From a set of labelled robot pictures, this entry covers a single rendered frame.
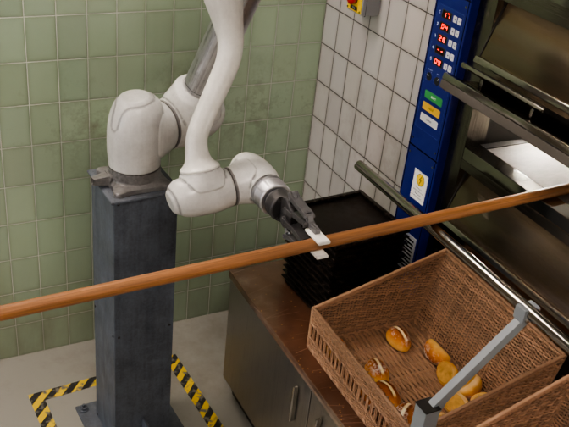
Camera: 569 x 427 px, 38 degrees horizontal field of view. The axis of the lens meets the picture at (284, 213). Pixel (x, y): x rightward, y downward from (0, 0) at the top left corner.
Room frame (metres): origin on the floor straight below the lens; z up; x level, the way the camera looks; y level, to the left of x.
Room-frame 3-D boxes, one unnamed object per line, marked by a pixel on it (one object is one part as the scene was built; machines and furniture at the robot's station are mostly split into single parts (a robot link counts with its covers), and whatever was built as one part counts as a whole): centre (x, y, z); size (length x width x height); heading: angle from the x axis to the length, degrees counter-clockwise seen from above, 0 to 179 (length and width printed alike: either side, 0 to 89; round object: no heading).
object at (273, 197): (1.75, 0.00, 1.19); 0.09 x 0.07 x 0.08; 31
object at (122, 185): (2.15, 0.48, 1.03); 0.22 x 0.18 x 0.06; 123
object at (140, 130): (2.17, 0.45, 1.17); 0.18 x 0.16 x 0.22; 140
